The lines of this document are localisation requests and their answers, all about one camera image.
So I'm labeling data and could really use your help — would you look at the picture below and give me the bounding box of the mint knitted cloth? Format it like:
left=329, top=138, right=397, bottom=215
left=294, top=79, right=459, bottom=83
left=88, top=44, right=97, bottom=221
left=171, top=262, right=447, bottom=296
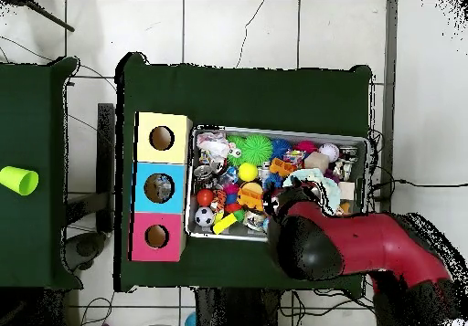
left=282, top=167, right=343, bottom=216

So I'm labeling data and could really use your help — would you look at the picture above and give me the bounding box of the wooden box with three holes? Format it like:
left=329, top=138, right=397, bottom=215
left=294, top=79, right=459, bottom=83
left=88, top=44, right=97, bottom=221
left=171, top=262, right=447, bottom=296
left=127, top=110, right=194, bottom=263

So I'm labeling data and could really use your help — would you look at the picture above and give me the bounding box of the white baseball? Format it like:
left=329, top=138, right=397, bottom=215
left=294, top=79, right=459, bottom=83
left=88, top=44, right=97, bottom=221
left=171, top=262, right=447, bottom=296
left=317, top=142, right=340, bottom=163

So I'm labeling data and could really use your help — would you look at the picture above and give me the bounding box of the orange long toy block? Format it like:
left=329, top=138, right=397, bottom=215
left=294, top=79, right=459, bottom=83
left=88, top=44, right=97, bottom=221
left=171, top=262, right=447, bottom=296
left=269, top=157, right=298, bottom=177

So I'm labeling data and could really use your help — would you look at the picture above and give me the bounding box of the green spiky rubber ball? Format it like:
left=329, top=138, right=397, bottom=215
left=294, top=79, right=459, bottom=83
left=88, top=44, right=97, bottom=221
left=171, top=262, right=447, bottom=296
left=228, top=133, right=274, bottom=168

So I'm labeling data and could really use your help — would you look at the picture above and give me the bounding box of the yellow smooth ball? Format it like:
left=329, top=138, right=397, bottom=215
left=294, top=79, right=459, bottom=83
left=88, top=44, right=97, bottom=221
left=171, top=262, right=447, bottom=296
left=238, top=162, right=260, bottom=182

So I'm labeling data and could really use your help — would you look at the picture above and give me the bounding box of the tiger striped plush toy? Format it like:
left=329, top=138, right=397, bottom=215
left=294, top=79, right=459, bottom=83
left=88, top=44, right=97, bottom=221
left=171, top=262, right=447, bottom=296
left=213, top=189, right=229, bottom=212

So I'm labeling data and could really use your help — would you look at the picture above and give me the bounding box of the yellow toy block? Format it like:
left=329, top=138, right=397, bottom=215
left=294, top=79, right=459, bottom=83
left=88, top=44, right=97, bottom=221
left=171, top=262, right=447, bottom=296
left=212, top=212, right=239, bottom=236

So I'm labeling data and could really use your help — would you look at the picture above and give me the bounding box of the orange-red smooth ball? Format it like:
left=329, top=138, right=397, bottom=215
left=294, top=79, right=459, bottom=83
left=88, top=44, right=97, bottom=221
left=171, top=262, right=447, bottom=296
left=196, top=188, right=215, bottom=207

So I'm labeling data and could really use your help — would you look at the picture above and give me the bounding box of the silver drink can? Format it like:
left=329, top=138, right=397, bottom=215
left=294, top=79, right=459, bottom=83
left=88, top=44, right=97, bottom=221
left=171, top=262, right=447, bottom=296
left=193, top=164, right=215, bottom=184

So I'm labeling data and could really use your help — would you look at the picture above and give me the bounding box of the small soccer ball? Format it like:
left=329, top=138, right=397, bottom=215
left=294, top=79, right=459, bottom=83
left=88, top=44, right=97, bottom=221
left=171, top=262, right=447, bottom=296
left=194, top=206, right=216, bottom=227

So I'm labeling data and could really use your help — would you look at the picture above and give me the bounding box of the dark green table cloth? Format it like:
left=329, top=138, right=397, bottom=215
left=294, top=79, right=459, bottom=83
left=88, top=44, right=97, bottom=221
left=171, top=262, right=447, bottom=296
left=114, top=51, right=373, bottom=293
left=0, top=56, right=83, bottom=291

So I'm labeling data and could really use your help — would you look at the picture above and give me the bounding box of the grey rounded stand foot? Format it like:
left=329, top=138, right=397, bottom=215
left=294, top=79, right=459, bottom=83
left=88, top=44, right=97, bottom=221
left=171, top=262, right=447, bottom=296
left=64, top=230, right=108, bottom=271

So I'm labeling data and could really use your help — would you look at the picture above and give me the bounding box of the lime green plastic cup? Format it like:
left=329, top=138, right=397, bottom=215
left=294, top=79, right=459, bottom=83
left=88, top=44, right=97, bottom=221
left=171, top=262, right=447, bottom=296
left=0, top=165, right=40, bottom=196

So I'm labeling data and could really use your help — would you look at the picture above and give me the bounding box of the dark thin rod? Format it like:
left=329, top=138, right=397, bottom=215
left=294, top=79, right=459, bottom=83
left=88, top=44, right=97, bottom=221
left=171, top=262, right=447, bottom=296
left=14, top=0, right=76, bottom=33

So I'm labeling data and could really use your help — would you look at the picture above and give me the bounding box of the thin black cable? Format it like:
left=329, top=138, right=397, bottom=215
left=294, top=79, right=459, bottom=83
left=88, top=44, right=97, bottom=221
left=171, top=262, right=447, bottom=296
left=370, top=178, right=468, bottom=201

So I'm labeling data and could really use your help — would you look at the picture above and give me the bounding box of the shallow wire mesh bin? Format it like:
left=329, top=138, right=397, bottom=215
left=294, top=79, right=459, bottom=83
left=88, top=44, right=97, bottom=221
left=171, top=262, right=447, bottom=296
left=184, top=123, right=370, bottom=248

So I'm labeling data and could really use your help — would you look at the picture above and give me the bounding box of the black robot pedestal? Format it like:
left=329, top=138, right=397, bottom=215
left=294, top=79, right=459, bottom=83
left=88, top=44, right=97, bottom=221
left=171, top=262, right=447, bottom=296
left=195, top=287, right=282, bottom=326

